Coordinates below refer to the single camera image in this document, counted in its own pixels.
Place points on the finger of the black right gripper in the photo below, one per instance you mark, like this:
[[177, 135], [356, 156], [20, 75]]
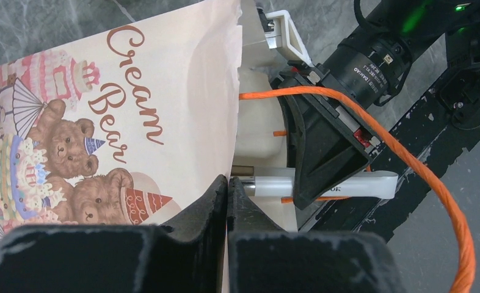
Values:
[[321, 148]]

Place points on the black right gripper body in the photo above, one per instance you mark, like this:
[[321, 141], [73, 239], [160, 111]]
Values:
[[373, 62]]

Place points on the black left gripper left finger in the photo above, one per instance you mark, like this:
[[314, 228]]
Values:
[[184, 254]]

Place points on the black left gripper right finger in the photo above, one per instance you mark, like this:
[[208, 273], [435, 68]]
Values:
[[262, 257]]

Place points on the metal kitchen tongs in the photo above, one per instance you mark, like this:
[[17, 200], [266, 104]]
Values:
[[277, 182]]

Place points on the beige paper bag orange handles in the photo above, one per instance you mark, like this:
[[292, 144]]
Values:
[[131, 126]]

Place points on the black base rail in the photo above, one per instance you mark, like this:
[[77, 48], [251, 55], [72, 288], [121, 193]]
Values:
[[442, 124]]

